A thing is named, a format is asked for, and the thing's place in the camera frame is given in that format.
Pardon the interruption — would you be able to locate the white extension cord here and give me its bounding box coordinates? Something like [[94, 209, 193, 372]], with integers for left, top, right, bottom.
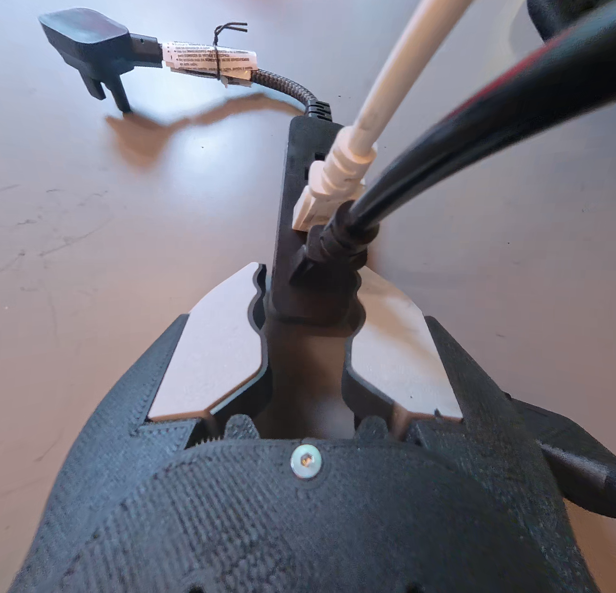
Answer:
[[291, 0, 492, 233]]

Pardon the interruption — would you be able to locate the black power strip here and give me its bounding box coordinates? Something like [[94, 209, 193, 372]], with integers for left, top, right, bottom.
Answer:
[[38, 7, 367, 328]]

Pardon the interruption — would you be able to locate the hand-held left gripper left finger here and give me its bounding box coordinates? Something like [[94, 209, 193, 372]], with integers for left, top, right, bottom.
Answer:
[[146, 262, 271, 421]]

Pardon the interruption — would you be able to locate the thick black extension cord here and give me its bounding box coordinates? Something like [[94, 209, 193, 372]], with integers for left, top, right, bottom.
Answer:
[[289, 3, 616, 513]]

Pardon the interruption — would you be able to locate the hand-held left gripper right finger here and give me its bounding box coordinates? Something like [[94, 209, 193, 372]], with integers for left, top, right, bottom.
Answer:
[[342, 267, 465, 420]]

